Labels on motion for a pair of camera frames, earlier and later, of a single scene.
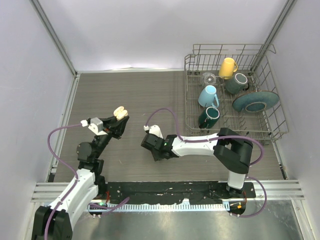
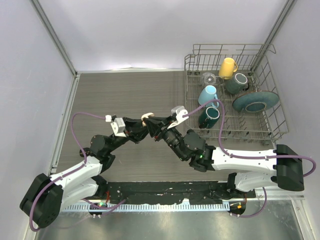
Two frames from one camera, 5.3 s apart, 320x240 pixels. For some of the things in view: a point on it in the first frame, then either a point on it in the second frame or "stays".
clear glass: x=208 y=79 stays
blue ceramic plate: x=255 y=101 stays
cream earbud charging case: x=120 y=113 to x=146 y=115
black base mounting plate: x=199 y=192 stays
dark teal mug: x=209 y=118 stays
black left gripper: x=114 y=127 to x=134 y=130
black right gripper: x=156 y=156 to x=153 y=124
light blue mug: x=206 y=96 stays
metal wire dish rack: x=234 y=86 stays
